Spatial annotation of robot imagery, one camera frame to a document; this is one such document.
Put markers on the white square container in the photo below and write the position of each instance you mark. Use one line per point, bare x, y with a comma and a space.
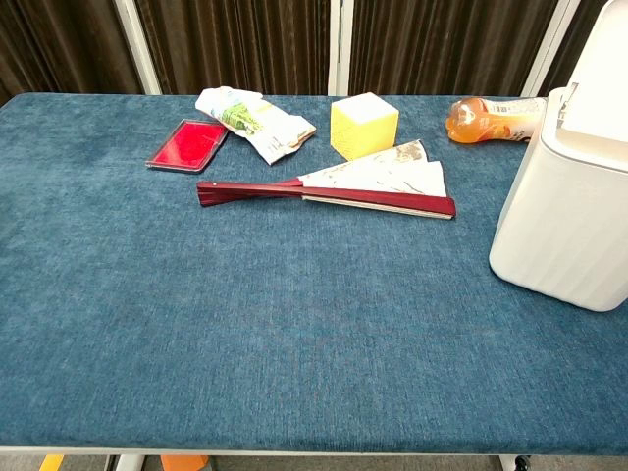
564, 221

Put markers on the red folding paper fan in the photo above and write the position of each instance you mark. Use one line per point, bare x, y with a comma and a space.
343, 193

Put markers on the blue table cloth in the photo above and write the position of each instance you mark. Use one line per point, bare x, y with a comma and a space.
245, 319

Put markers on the yellow cube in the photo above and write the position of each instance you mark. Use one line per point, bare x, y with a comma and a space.
363, 127

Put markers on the crumpled white snack package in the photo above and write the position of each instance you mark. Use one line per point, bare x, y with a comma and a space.
255, 122

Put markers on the red flat card case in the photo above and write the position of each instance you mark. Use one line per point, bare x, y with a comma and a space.
189, 144

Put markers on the orange drink bottle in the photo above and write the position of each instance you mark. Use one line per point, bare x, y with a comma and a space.
486, 122

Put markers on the dark brown curtain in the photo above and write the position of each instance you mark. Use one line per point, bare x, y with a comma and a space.
59, 44
441, 44
574, 44
235, 44

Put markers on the orange object under table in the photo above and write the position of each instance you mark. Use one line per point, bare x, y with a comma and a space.
184, 463

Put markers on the white partition post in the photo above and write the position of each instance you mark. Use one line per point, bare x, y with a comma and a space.
340, 49
552, 49
140, 49

